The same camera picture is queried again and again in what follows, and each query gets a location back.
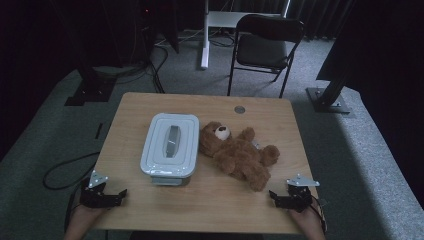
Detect brown teddy bear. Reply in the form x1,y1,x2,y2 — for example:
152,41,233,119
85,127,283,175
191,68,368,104
198,120,281,193

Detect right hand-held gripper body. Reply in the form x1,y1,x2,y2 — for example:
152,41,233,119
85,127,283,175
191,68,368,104
285,173,321,213

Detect left hand-held gripper cable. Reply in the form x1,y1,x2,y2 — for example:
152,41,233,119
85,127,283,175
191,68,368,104
63,181,88,233

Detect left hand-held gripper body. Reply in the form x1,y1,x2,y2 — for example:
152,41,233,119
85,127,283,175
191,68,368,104
79,169,113,210

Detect person's left hand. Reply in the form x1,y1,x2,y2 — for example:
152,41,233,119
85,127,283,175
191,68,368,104
63,203,108,240

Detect black metal stand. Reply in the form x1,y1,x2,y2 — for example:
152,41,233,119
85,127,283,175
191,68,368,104
305,63,352,115
63,0,118,107

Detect black folding chair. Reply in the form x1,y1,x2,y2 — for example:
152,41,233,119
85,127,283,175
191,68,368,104
227,13,306,99

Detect pale grey box lid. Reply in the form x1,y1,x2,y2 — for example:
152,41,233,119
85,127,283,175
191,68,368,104
139,112,201,179

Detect right hand-held gripper cable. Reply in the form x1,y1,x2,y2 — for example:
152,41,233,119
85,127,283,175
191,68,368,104
309,195,328,234

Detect person's right hand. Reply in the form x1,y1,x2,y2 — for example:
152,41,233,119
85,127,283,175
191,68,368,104
288,196,327,240

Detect clear plastic storage box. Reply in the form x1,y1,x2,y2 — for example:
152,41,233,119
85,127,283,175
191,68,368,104
150,175,192,187

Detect hand-held gripper cable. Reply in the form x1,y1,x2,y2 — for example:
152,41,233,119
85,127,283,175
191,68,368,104
309,195,328,234
63,181,88,233

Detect black floor cable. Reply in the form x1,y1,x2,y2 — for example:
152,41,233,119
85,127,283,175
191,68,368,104
42,151,101,191

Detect bundle of black cables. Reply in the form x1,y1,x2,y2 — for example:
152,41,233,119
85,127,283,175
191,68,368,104
114,41,169,95

